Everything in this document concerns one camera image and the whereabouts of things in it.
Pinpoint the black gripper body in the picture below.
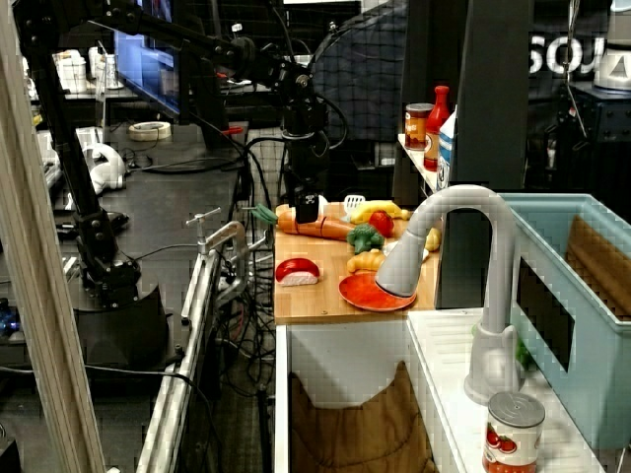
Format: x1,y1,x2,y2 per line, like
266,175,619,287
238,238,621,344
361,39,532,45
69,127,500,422
285,133,330,198

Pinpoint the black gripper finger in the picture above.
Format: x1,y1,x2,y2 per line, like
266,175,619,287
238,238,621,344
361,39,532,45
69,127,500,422
294,185,320,225

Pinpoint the orange plastic plate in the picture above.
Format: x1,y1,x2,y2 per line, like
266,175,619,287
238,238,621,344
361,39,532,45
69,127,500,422
337,272,418,313

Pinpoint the black cable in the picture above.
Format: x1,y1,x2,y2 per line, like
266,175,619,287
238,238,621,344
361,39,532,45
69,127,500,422
0,363,224,473

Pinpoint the white toy sink unit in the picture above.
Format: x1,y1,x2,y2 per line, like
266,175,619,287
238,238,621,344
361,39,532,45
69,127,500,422
274,308,608,473

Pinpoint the black toy kitchen shelf unit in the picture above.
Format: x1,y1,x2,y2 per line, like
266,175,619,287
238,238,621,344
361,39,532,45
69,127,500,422
393,0,531,310

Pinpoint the red ketchup bottle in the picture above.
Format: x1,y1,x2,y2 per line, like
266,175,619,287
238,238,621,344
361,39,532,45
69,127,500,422
422,85,453,172

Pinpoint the clear plastic bottle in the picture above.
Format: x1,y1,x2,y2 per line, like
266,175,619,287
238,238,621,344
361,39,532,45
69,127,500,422
102,52,125,92

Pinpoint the green toy vegetable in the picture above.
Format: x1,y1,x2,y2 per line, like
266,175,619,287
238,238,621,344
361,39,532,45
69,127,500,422
515,337,536,372

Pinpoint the white plastic device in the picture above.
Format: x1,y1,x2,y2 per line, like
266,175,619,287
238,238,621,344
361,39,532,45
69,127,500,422
81,142,127,194

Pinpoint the green toy broccoli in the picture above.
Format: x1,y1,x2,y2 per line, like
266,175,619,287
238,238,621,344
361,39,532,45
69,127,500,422
346,223,386,255

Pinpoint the dark plaid fabric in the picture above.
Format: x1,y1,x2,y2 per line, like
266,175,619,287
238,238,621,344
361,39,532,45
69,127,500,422
312,8,411,145

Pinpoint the blue milk carton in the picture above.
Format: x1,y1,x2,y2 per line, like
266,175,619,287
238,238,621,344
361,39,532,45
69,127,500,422
436,105,457,191

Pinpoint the light wooden beam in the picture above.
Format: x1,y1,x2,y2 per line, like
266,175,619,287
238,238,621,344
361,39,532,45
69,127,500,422
0,0,107,473

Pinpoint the black drawer cabinet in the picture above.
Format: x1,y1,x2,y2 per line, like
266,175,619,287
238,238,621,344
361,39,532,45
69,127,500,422
560,82,631,194

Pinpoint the tomato can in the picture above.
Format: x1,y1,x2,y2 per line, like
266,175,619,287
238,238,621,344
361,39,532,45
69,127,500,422
481,391,547,473

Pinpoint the red toy strawberry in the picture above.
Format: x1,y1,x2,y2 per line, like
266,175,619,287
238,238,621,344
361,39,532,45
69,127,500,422
368,210,396,238

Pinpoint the metal c-clamp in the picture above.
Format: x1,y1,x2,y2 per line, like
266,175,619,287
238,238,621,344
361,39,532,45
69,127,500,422
185,206,275,307

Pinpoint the computer monitor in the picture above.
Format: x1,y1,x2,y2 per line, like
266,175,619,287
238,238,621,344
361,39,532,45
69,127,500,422
113,0,181,117

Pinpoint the white tape roll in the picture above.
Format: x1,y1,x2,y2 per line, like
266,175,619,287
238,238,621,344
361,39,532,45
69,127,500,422
127,120,173,143

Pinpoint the light blue plastic bin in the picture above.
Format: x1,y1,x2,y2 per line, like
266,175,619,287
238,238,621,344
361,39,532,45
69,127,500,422
497,192,631,452

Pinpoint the brown beans can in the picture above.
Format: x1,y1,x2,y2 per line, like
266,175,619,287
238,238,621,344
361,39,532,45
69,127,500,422
404,102,436,152

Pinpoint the aluminium extrusion rail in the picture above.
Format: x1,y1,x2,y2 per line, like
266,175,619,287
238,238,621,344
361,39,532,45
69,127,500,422
135,245,224,473

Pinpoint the white container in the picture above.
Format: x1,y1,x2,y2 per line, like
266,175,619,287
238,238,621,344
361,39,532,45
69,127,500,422
54,47,91,95

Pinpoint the grey toy faucet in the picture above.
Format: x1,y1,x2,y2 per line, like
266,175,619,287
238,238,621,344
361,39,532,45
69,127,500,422
375,184,524,406

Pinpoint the orange toy carrot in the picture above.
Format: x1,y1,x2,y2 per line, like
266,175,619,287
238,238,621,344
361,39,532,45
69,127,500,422
250,203,357,242

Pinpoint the brown cloth with ribbed texture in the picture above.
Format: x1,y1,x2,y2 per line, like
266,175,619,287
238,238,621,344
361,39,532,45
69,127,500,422
564,215,631,323

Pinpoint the yellow toy banana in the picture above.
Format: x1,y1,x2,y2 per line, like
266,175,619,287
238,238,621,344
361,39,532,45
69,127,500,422
348,199,412,226

